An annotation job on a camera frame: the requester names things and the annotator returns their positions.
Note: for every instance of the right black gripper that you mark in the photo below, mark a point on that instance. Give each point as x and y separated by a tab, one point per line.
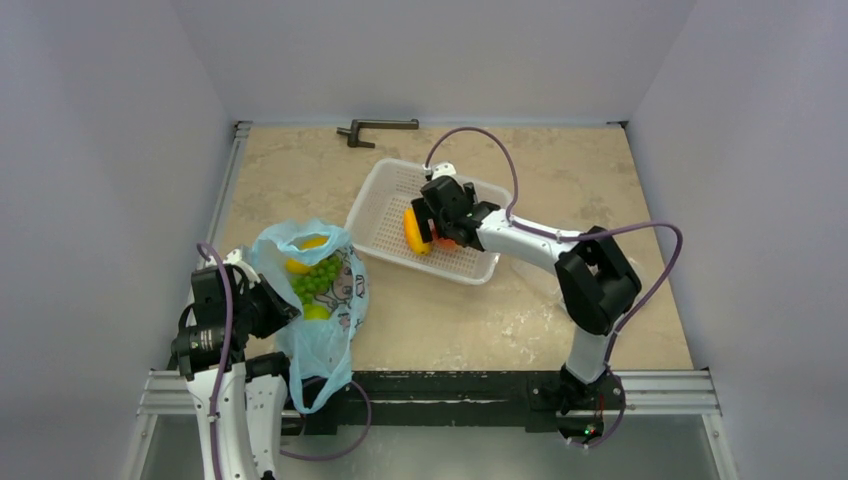
425	223

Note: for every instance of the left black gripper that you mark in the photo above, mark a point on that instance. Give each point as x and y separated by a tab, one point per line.
281	311

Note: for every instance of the fake peach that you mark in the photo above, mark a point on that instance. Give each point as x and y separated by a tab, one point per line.
445	244

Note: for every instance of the orange yellow fake mango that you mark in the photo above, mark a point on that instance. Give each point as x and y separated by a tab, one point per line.
413	235

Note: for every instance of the green fake grapes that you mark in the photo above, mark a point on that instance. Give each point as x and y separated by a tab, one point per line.
318	280

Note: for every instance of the light blue plastic bag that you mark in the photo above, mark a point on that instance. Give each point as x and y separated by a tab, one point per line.
320	351

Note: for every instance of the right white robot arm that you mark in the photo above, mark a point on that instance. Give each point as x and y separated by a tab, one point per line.
597	283

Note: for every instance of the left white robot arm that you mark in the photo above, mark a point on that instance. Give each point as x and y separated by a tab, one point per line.
237	402

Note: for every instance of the green fake pear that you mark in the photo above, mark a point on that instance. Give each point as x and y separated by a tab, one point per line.
316	312

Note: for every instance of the white perforated plastic basket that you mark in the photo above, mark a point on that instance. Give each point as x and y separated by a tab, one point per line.
375	223

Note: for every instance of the clear plastic screw box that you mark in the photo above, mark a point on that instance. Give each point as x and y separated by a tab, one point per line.
543	283

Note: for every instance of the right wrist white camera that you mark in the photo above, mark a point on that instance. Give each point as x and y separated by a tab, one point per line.
440	170

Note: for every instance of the wrist white camera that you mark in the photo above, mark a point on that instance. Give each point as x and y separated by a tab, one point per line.
440	170
238	259

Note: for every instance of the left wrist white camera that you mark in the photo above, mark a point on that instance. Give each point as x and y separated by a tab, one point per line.
238	259

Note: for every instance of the dark metal bracket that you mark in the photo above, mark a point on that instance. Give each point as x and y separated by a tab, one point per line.
352	133

